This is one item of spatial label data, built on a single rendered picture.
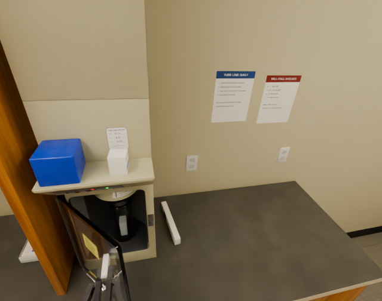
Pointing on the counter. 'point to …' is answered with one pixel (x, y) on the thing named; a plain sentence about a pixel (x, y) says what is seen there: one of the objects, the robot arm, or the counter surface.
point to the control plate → (88, 189)
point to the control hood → (144, 165)
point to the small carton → (118, 161)
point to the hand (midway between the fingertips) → (105, 268)
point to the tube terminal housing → (99, 139)
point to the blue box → (58, 162)
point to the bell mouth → (115, 195)
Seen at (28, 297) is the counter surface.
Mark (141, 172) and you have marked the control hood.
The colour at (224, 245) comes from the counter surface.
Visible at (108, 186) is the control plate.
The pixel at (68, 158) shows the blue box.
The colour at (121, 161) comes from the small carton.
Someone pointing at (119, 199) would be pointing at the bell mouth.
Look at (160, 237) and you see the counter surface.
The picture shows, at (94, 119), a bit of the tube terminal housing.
